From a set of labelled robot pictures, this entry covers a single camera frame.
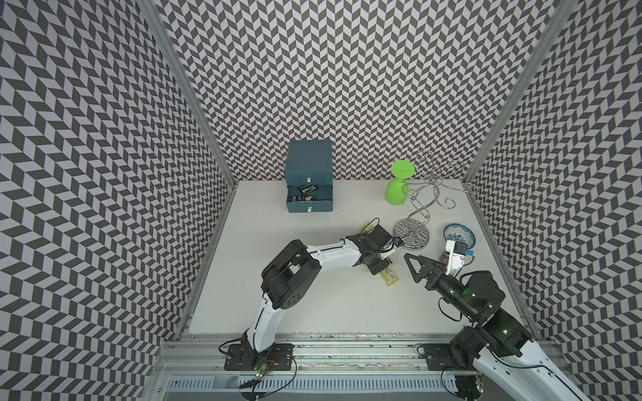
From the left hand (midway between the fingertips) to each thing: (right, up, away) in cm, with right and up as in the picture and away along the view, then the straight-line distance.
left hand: (379, 261), depth 92 cm
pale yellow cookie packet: (+3, -5, -5) cm, 7 cm away
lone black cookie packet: (-29, +24, +9) cm, 39 cm away
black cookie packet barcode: (-28, +28, +10) cm, 40 cm away
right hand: (+5, +5, -22) cm, 23 cm away
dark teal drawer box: (-27, +32, +5) cm, 42 cm away
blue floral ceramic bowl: (+34, +9, +7) cm, 36 cm away
